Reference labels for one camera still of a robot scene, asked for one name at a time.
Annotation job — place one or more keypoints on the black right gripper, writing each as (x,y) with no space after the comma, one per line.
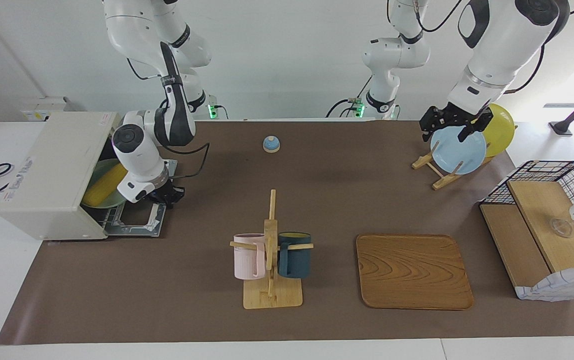
(169,194)

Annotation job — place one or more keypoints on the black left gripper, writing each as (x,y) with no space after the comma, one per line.
(454,116)

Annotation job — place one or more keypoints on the glass oven door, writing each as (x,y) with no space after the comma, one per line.
(139,227)

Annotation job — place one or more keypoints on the yellow corn cob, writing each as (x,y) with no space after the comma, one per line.
(104,185)

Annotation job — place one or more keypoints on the light green plate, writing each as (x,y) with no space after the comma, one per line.
(98,167)

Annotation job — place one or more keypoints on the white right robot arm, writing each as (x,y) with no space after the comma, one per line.
(142,150)

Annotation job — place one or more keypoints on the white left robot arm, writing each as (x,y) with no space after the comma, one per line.
(507,30)

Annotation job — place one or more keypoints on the white toaster oven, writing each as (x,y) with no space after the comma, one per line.
(52,170)

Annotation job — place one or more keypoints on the light blue plate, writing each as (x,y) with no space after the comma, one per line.
(454,155)

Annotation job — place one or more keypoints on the wooden plate rack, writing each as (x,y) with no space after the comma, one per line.
(442,180)

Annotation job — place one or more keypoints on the yellow plate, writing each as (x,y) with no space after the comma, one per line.
(501,130)

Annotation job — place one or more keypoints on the brown table mat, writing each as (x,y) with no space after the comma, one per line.
(192,280)

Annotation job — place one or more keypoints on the pink mug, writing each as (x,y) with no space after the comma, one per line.
(246,257)

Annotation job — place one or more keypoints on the blue call bell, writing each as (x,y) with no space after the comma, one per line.
(271,145)

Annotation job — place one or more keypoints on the wooden step shelf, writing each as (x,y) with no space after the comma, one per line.
(542,205)

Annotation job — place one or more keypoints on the brown wooden tray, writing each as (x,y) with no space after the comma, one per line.
(412,272)

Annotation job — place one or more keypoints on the wooden mug rack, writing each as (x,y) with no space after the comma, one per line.
(271,295)

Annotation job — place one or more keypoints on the dark blue mug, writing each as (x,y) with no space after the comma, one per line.
(297,260)

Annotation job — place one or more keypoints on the small clear glass bowl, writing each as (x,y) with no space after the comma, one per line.
(561,228)

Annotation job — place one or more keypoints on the white socket box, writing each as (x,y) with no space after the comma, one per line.
(42,105)

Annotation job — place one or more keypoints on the white checkered cloth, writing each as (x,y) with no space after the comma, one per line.
(567,285)

